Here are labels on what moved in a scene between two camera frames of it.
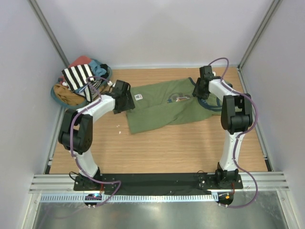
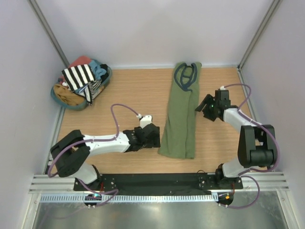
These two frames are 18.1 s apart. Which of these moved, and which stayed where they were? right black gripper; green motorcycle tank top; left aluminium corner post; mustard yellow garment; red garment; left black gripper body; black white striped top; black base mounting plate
Moved: right black gripper; green motorcycle tank top; left black gripper body
Stayed: red garment; mustard yellow garment; black white striped top; left aluminium corner post; black base mounting plate
